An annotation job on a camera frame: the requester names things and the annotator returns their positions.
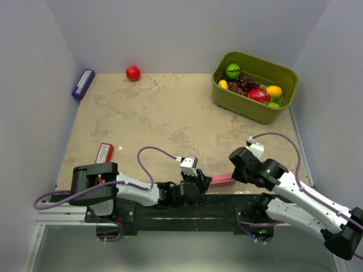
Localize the pink paper box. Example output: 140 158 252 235
209 173 236 188

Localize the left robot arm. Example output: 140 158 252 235
68 162 212 222

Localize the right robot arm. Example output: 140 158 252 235
229 147 362 260

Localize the red box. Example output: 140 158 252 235
95 143 114 164

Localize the purple box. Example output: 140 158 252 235
71 69 96 101

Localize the small green fruit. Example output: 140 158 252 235
268 102 280 108

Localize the red dragon fruit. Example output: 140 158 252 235
246 88 271 104

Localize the yellow orange fruit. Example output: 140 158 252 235
266 85 283 99

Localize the purple grapes bunch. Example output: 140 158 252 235
227 75 260 96

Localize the small yellow lemon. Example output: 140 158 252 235
218 79 229 90

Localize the green plastic basket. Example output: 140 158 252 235
212 52 298 124

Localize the red apple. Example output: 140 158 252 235
126 66 141 82

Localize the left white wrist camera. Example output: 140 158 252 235
179 156 198 176

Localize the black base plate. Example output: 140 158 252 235
81 193 276 239

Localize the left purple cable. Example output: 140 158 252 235
33 146 184 211

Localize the aluminium frame rail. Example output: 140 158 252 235
21 107 347 272

